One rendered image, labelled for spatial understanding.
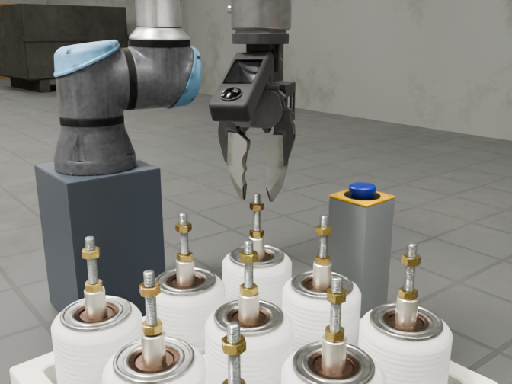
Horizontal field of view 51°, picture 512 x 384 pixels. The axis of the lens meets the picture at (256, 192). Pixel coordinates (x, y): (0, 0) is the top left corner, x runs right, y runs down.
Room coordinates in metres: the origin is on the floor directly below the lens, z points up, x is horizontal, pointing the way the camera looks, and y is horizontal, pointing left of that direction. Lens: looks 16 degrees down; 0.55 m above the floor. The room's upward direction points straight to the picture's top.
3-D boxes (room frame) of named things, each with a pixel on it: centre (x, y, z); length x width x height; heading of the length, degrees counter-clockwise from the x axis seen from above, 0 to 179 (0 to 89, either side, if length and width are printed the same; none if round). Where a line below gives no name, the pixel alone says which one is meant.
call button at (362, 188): (0.77, -0.16, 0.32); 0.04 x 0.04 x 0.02
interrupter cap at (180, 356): (0.44, 0.10, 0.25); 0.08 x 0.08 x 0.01
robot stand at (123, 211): (1.01, 0.31, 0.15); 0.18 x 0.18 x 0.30; 39
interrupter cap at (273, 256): (0.69, 0.00, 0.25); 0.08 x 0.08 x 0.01
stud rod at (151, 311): (0.44, 0.10, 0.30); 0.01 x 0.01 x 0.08
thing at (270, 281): (0.69, 0.00, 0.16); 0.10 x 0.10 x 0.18
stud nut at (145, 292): (0.44, 0.10, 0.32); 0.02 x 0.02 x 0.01; 83
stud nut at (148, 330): (0.44, 0.10, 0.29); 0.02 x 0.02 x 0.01; 83
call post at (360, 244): (0.77, -0.16, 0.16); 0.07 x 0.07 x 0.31; 42
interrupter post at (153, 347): (0.44, 0.10, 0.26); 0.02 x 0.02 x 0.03
